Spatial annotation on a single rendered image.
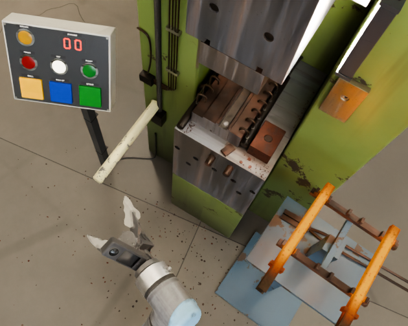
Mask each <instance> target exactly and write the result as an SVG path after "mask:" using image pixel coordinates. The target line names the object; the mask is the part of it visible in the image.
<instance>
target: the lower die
mask: <svg viewBox="0 0 408 326"><path fill-rule="evenodd" d="M218 78H219V79H220V84H219V85H218V84H217V83H218V81H217V79H215V80H214V82H213V84H212V85H211V86H212V88H213V89H214V91H213V93H211V88H209V89H208V91H207V92H206V93H205V96H206V97H207V102H205V98H204V97H202V99H201V100H200V101H199V103H198V104H197V106H196V107H195V108H194V110H193V111H192V117H191V121H193V122H194V123H196V124H198V125H200V126H201V127H203V128H205V129H206V130H208V131H210V130H212V131H210V132H211V133H214V134H215V135H217V136H219V137H220V138H222V139H224V140H226V141H227V142H229V143H231V144H232V145H234V146H236V147H238V146H239V145H240V142H241V141H242V139H243V137H244V136H245V134H246V131H245V130H243V129H241V130H239V128H240V127H244V128H246V129H247V130H249V128H250V126H251V125H252V123H253V122H252V121H250V120H247V121H245V119H246V118H252V119H253V120H255V119H256V117H257V116H258V114H259V112H257V111H251V109H253V108H256V109H258V110H260V111H261V109H262V108H263V106H264V105H265V103H264V102H261V101H259V102H257V101H258V99H263V100H265V101H267V100H268V98H269V97H270V96H271V95H270V94H269V93H268V92H265V93H263V91H264V90H269V91H271V92H273V91H274V89H275V87H276V85H275V84H273V83H271V85H270V84H269V82H275V81H273V80H272V79H270V78H269V79H268V80H267V82H266V84H265V85H264V86H263V88H262V90H261V91H260V92H259V94H258V95H256V94H255V93H253V92H252V93H251V94H250V95H249V97H248V99H247V100H246V101H245V103H244V104H243V106H242V108H241V109H240V110H239V112H238V114H237V115H236V116H235V118H234V120H233V121H232V122H231V124H230V126H229V127H228V128H227V130H224V129H222V128H221V127H219V123H220V121H221V120H222V118H223V117H224V116H225V114H226V112H227V111H228V110H229V108H230V106H231V105H232V104H233V102H234V101H235V99H236V98H237V96H238V95H239V93H240V92H241V90H242V89H243V87H242V86H240V85H238V84H237V83H234V82H233V81H231V80H229V79H227V78H226V77H224V76H222V75H221V74H219V75H218ZM276 83H277V82H276ZM277 84H278V83H277Z"/></svg>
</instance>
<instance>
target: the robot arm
mask: <svg viewBox="0 0 408 326"><path fill-rule="evenodd" d="M122 203H123V204H124V212H125V219H124V225H126V226H128V227H129V228H130V231H127V232H125V231H123V232H122V235H121V236H120V237H119V238H118V239H117V238H115V237H111V238H110V239H109V240H101V239H99V238H96V237H95V236H93V235H89V234H87V238H88V239H89V241H90V242H91V243H92V244H93V246H95V247H96V248H97V250H99V251H100V252H101V254H102V255H103V256H105V257H107V258H109V259H111V260H113V261H116V262H118V263H120V264H122V265H124V266H126V267H128V268H130V269H132V270H134V271H136V272H135V277H136V282H135V284H136V286H137V288H138V289H139V290H140V292H141V293H142V295H143V296H144V297H145V299H146V300H147V302H148V303H149V304H150V306H151V308H152V309H153V310H152V311H151V313H150V315H149V316H148V318H147V320H146V321H145V323H144V324H143V325H142V326H195V324H197V323H198V321H199V320H200V317H201V310H200V308H199V307H198V305H197V303H196V301H195V300H194V299H192V297H191V296H190V294H189V293H188V292H187V291H186V289H185V288H184V286H183V285H182V284H181V283H180V281H179V280H178V278H176V276H175V275H174V273H173V272H172V271H171V269H172V268H171V267H170V266H167V264H166V263H165V262H164V261H159V260H158V258H153V256H152V255H151V253H152V252H151V249H152V248H153V247H154V244H153V243H152V242H151V241H150V239H149V238H148V236H147V235H146V234H145V233H144V232H142V231H141V224H140V222H139V220H138V219H140V217H141V215H140V212H139V211H138V210H137V209H135V208H134V207H133V204H132V203H131V201H130V200H129V198H128V197H127V196H124V199H123V201H122Z"/></svg>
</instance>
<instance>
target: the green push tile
mask: <svg viewBox="0 0 408 326"><path fill-rule="evenodd" d="M79 98H80V105H85V106H90V107H99V108H101V106H102V89H101V88H100V87H91V86H86V85H79Z"/></svg>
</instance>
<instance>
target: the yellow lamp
mask: <svg viewBox="0 0 408 326"><path fill-rule="evenodd" d="M18 38H19V40H20V42H22V43H23V44H26V45H28V44H30V43H31V42H32V36H31V35H30V34H29V33H28V32H26V31H21V32H19V34H18Z"/></svg>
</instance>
